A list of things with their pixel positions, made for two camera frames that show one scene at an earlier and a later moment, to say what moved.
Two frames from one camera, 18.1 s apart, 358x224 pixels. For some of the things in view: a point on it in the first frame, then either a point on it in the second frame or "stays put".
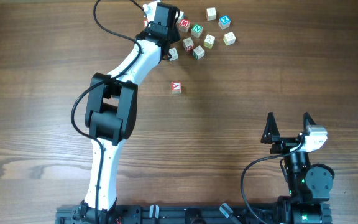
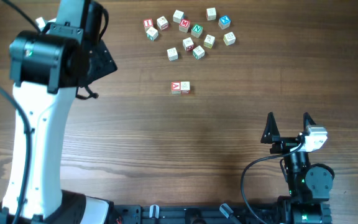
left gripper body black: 149,28 to 87,43
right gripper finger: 307,121 stays put
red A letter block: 176,87 stays put
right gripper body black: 284,145 stays put
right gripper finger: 271,134 stays put
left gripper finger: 174,35 to 101,63
